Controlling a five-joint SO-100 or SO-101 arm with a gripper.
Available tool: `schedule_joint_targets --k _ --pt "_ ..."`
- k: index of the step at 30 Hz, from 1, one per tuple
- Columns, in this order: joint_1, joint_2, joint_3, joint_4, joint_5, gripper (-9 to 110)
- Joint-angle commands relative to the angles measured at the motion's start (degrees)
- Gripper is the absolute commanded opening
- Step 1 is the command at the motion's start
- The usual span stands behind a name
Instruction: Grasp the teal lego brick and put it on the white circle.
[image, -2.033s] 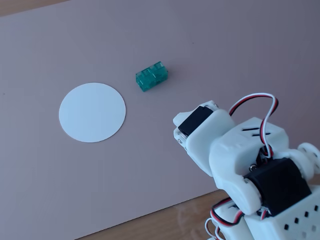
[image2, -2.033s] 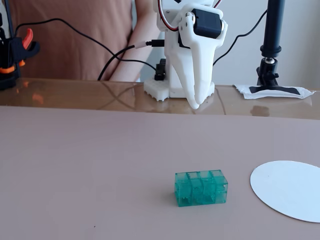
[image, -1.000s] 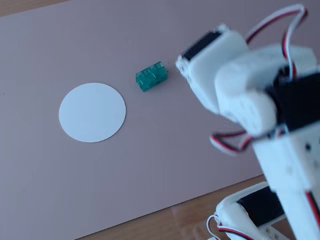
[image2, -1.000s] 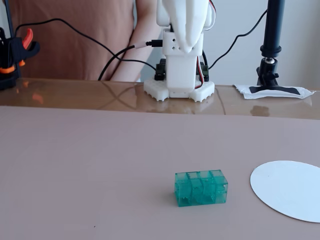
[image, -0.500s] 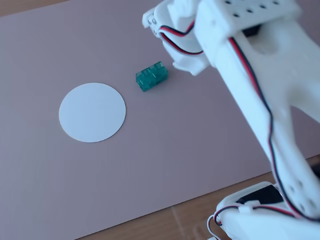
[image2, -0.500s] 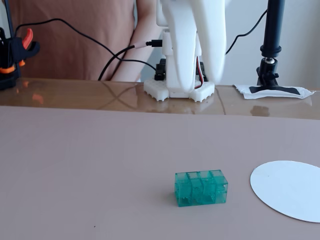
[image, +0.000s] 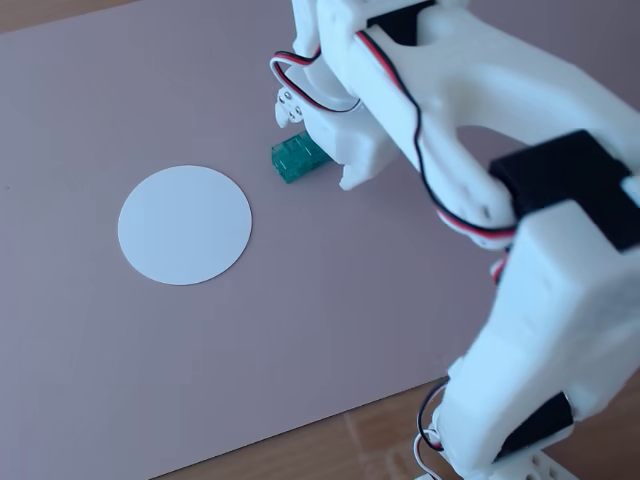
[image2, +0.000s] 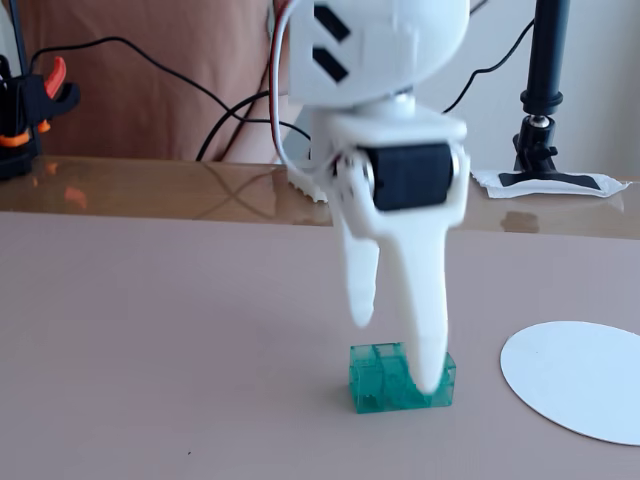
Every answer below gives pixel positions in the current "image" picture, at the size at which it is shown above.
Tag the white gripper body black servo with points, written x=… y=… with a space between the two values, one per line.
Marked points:
x=346 y=150

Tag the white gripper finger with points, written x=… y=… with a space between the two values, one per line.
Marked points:
x=287 y=110
x=356 y=174

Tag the teal transparent lego brick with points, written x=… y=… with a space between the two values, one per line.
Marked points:
x=292 y=160

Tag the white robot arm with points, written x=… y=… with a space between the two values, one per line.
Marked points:
x=550 y=325

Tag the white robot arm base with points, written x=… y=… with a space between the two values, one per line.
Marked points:
x=545 y=465

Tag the white paper circle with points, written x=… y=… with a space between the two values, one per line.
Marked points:
x=185 y=225

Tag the pink mat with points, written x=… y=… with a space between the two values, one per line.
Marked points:
x=150 y=360

